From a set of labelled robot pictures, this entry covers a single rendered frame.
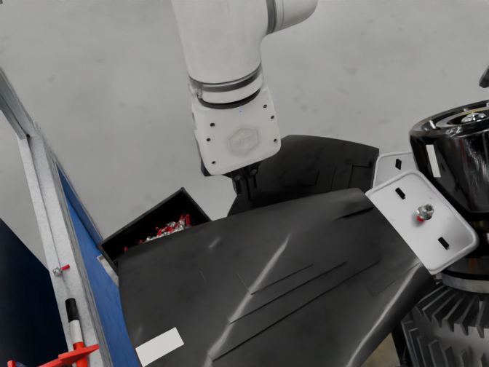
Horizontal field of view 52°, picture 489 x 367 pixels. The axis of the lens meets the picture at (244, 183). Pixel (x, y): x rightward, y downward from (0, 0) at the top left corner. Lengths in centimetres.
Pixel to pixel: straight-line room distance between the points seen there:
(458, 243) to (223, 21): 30
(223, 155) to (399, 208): 24
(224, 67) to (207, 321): 27
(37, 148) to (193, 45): 50
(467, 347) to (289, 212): 20
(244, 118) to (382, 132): 151
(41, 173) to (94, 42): 155
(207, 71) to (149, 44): 183
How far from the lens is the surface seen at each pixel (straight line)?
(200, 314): 39
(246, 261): 41
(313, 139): 69
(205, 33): 51
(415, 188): 47
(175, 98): 212
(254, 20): 52
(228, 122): 58
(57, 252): 85
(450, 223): 47
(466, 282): 50
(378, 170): 59
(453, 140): 46
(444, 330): 51
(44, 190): 92
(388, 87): 223
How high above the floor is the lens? 158
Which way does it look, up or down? 59 degrees down
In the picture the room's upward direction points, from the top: straight up
